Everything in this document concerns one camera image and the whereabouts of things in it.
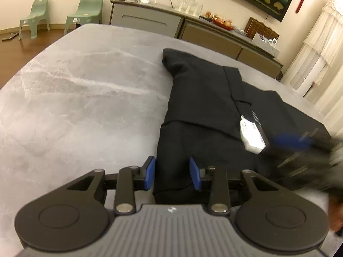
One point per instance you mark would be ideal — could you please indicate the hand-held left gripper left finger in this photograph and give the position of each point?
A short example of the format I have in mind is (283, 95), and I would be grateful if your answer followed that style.
(150, 172)

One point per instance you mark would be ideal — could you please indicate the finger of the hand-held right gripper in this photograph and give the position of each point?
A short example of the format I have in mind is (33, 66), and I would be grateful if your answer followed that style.
(292, 140)

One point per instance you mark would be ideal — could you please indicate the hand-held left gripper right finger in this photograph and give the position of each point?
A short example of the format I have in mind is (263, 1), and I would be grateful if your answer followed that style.
(194, 172)

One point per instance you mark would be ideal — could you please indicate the black garment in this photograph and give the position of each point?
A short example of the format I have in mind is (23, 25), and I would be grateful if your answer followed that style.
(203, 99)

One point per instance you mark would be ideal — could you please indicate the person's right hand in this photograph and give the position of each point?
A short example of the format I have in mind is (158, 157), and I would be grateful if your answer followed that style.
(336, 214)

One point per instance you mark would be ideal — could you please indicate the white clothing tag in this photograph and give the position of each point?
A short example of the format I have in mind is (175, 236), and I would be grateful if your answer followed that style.
(252, 135)

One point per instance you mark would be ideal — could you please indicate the white cardboard box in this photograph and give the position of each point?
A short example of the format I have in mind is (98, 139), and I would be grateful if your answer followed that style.
(265, 45)

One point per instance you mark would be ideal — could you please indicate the white floor air conditioner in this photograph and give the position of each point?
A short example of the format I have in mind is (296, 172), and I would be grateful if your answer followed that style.
(324, 40)

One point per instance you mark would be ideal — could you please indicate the red plate of fruit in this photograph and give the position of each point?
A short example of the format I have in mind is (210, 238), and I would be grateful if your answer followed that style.
(221, 21)

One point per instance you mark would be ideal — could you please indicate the grey and brown TV cabinet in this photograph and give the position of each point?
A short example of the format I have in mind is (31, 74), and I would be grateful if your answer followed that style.
(144, 18)

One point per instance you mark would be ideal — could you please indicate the set of clear glass cups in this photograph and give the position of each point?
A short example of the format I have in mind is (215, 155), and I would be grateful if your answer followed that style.
(189, 4)

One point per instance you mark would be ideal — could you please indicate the green plastic child chair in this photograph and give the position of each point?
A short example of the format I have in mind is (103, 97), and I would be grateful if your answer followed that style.
(87, 9)
(36, 13)

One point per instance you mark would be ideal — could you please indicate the dark flat object on floor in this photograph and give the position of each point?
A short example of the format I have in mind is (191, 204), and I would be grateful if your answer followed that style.
(10, 37)

